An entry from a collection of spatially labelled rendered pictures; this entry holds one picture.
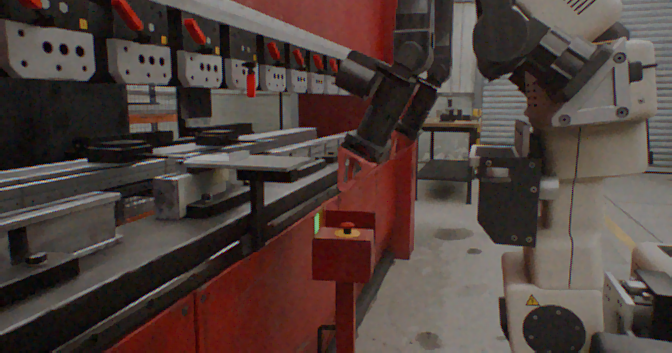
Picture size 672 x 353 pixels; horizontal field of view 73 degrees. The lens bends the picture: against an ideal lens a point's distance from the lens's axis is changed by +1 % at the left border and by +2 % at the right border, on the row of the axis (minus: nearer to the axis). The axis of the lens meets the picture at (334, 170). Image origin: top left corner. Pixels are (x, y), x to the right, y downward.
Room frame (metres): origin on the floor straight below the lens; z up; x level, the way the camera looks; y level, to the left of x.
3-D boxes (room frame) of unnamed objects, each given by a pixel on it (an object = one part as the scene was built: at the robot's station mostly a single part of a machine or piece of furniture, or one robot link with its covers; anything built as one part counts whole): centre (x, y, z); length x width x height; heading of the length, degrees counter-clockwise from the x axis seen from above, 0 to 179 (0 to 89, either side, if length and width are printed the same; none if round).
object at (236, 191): (1.15, 0.28, 0.89); 0.30 x 0.05 x 0.03; 163
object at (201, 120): (1.13, 0.34, 1.13); 0.10 x 0.02 x 0.10; 163
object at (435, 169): (5.80, -1.48, 0.75); 1.80 x 0.75 x 1.50; 162
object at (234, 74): (1.30, 0.29, 1.26); 0.15 x 0.09 x 0.17; 163
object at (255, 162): (1.09, 0.20, 1.00); 0.26 x 0.18 x 0.01; 73
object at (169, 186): (1.18, 0.33, 0.92); 0.39 x 0.06 x 0.10; 163
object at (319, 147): (2.34, -0.03, 0.92); 1.67 x 0.06 x 0.10; 163
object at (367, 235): (1.24, -0.03, 0.75); 0.20 x 0.16 x 0.18; 172
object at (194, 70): (1.11, 0.35, 1.26); 0.15 x 0.09 x 0.17; 163
